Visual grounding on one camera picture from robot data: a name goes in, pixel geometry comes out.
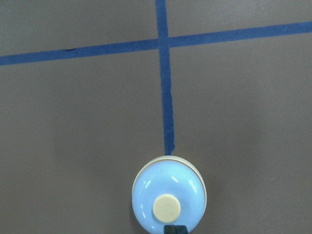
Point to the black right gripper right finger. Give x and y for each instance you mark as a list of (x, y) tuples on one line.
[(180, 229)]

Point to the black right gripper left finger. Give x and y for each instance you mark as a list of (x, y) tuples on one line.
[(169, 229)]

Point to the blue bell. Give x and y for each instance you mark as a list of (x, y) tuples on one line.
[(169, 191)]

